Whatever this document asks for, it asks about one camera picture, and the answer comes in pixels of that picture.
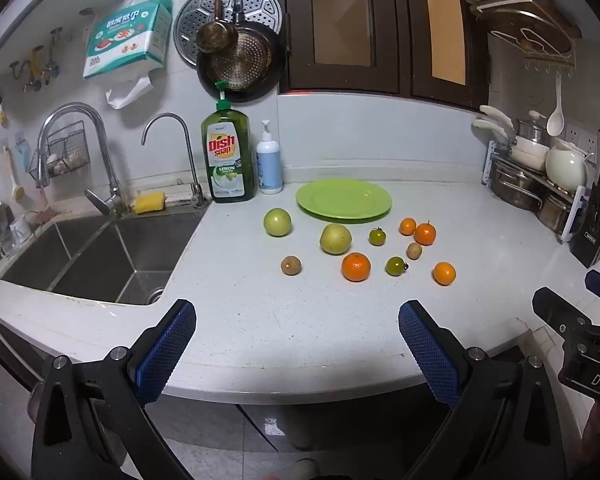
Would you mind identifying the white pump bottle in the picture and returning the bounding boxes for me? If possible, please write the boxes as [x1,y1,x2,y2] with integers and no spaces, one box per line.
[256,120,284,196]

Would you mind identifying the white ceramic teapot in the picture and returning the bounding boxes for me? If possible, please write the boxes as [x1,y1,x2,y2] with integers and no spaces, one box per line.
[545,139,594,195]

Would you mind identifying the small stainless steel pot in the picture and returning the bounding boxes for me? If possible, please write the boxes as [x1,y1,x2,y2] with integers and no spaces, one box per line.
[536,192,576,233]

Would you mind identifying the white wire wall rack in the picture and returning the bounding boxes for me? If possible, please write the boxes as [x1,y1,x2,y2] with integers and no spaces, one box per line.
[490,25,578,78]

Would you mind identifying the clear glass cup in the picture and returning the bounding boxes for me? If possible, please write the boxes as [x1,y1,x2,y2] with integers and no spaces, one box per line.
[0,212,36,257]

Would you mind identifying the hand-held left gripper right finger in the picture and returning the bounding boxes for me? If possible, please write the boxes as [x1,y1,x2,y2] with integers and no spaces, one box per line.
[397,300,568,480]

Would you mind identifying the green plastic plate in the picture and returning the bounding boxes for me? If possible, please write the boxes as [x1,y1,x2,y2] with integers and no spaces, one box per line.
[295,178,393,224]

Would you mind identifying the round metal steamer plate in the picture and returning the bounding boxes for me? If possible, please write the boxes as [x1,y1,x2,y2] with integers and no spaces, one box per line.
[174,0,283,68]

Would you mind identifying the paper towel pack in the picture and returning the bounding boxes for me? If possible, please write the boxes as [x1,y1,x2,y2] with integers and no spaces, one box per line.
[82,0,173,110]

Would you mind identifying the yellow sponge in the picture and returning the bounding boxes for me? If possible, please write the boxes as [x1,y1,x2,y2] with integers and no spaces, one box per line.
[133,191,167,214]

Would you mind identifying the black frying pan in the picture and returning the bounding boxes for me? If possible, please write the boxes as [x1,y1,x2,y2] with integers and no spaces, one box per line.
[196,0,287,105]

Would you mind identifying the large orange mandarin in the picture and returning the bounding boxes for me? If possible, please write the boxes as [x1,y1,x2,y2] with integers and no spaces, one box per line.
[341,252,372,282]

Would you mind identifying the white pot rack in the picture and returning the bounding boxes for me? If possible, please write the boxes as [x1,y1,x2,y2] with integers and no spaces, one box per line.
[482,140,588,244]

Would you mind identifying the stainless lidded pot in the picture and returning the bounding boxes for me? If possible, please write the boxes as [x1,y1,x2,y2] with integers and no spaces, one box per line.
[516,110,551,147]

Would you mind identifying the brass perforated colander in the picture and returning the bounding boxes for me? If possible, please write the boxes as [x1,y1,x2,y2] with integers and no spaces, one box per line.
[225,30,274,92]

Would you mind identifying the small brass pot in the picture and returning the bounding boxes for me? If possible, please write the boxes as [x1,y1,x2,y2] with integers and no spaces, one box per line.
[196,0,239,54]

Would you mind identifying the thin chrome gooseneck faucet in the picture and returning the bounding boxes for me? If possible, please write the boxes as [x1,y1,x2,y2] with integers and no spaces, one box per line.
[141,113,211,209]

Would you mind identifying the white wall outlet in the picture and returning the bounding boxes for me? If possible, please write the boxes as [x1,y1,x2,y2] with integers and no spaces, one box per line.
[565,120,598,153]

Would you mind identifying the yellow dish brush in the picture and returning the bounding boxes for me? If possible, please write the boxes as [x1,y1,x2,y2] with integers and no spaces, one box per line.
[2,145,28,204]

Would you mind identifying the white pan with cream handle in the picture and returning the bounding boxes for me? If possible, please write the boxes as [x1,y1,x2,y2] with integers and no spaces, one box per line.
[480,105,551,158]
[472,118,551,172]

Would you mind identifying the tall chrome pull-down faucet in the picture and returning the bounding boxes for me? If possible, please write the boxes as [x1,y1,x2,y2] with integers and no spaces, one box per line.
[36,102,131,219]

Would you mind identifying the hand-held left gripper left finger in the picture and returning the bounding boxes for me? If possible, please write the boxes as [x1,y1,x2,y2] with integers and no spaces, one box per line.
[30,299,198,480]

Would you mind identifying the white plastic ladle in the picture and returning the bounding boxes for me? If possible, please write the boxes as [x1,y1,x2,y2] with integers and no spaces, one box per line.
[546,71,566,137]

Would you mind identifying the stainless steel sink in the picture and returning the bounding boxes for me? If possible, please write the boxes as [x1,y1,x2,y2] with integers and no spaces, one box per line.
[0,210,206,307]

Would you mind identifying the green dish soap bottle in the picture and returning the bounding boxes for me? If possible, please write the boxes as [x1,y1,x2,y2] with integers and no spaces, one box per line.
[201,81,257,205]

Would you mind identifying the large stainless steel pot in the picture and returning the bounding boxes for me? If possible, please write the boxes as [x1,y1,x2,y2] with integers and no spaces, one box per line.
[489,160,546,211]

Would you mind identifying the dark wooden window frame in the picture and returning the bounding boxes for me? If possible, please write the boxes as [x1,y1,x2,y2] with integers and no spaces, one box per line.
[272,0,491,111]

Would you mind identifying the black wire faucet basket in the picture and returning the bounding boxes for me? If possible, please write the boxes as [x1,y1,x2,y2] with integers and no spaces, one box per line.
[29,121,92,181]

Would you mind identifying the orange mandarin with stem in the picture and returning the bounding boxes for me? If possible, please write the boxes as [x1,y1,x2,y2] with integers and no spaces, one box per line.
[414,220,437,246]

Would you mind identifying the black knife block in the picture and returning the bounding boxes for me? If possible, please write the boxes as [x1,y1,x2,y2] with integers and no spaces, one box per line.
[570,130,600,268]

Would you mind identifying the yellow-green apple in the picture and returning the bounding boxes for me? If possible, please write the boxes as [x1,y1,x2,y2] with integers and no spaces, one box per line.
[319,223,353,256]

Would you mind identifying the metal wall hooks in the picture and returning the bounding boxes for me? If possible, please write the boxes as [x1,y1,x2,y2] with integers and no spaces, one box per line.
[7,27,63,93]

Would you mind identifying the green apple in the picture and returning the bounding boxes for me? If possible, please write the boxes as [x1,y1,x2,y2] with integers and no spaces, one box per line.
[263,207,293,237]

